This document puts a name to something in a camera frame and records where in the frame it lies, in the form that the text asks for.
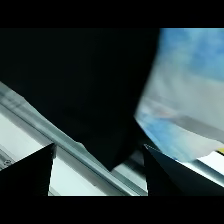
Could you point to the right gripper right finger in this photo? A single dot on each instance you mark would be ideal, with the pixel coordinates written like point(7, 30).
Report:
point(173, 180)

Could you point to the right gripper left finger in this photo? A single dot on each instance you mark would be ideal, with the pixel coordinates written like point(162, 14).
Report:
point(30, 176)

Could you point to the black garment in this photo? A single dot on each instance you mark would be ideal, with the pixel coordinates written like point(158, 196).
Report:
point(83, 86)

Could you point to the silver frame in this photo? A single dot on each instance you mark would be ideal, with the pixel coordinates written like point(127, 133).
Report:
point(63, 140)

